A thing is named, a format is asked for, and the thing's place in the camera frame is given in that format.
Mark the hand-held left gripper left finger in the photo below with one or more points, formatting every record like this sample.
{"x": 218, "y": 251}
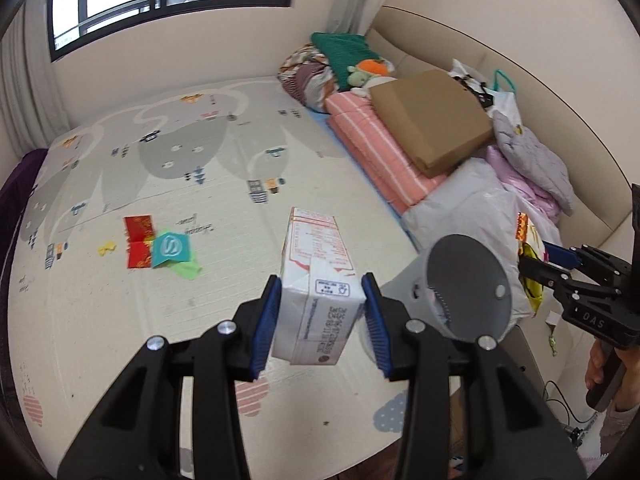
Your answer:
{"x": 265, "y": 330}

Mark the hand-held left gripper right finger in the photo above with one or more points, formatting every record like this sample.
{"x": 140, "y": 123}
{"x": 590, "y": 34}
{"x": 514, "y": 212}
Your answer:
{"x": 375, "y": 330}

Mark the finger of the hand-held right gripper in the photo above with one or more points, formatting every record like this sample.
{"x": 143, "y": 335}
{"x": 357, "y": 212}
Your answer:
{"x": 562, "y": 255}
{"x": 542, "y": 271}

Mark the yellow red snack packet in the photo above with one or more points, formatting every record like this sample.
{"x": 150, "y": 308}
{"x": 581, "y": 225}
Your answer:
{"x": 532, "y": 247}

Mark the pink white milk carton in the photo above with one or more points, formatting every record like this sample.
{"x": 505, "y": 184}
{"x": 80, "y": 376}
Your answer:
{"x": 315, "y": 305}

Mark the grey plastic cup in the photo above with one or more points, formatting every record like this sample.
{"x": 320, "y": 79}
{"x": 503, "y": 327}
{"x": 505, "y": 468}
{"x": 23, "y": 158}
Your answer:
{"x": 467, "y": 280}

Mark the green paper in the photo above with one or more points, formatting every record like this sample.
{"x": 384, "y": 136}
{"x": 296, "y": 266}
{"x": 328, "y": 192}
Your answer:
{"x": 189, "y": 269}

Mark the teal card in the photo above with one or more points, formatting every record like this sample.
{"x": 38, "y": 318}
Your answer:
{"x": 172, "y": 247}

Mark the red envelope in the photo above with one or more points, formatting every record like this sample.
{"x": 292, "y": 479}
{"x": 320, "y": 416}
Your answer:
{"x": 140, "y": 227}

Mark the yellow wrapper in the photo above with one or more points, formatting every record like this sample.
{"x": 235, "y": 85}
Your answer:
{"x": 106, "y": 248}

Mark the person's right hand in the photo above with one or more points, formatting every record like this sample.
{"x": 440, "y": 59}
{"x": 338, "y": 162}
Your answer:
{"x": 595, "y": 367}

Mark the pink bedding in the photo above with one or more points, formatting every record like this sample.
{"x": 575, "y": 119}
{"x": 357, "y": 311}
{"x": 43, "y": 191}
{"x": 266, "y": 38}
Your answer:
{"x": 520, "y": 185}

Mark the grey quilted cloth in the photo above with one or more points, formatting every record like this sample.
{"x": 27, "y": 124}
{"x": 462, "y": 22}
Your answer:
{"x": 537, "y": 160}

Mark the white plastic bag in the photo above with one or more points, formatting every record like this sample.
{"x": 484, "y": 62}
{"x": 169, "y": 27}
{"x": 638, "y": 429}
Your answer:
{"x": 465, "y": 200}

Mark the printed play mat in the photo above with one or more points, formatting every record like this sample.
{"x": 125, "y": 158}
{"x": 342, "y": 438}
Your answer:
{"x": 200, "y": 200}

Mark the beige padded headboard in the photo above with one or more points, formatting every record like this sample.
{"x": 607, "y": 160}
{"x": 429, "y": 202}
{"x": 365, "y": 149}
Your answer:
{"x": 550, "y": 75}

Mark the pink striped quilt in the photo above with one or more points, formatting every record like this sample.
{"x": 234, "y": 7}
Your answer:
{"x": 370, "y": 145}

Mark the brown cardboard box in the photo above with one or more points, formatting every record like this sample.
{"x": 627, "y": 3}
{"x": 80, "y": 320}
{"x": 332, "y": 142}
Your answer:
{"x": 430, "y": 120}

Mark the green orange plush toy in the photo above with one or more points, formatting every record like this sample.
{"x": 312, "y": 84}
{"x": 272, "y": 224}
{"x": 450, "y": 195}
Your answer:
{"x": 367, "y": 75}

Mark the striped blanket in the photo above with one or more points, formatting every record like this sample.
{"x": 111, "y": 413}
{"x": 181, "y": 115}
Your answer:
{"x": 305, "y": 77}

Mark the green knitted cloth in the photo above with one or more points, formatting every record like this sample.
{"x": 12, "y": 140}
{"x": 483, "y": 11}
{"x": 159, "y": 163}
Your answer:
{"x": 345, "y": 50}

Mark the purple velvet cloth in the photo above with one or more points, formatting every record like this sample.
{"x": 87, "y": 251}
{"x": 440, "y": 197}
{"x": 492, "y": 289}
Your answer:
{"x": 15, "y": 185}

